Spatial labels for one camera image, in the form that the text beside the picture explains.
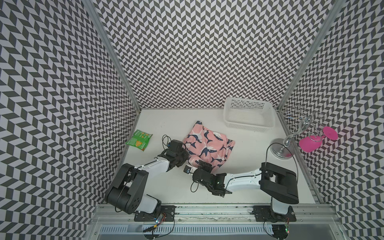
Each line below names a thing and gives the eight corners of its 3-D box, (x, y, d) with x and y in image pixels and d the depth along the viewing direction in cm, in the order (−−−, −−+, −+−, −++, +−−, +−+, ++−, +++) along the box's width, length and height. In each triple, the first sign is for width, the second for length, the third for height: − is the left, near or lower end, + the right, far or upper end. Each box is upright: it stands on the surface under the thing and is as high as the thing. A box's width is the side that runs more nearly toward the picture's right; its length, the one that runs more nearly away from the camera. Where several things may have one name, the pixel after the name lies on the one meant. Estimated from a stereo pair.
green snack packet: (128, 145, 101) (126, 142, 98) (138, 132, 108) (136, 129, 105) (143, 150, 98) (141, 147, 95) (152, 137, 105) (151, 133, 102)
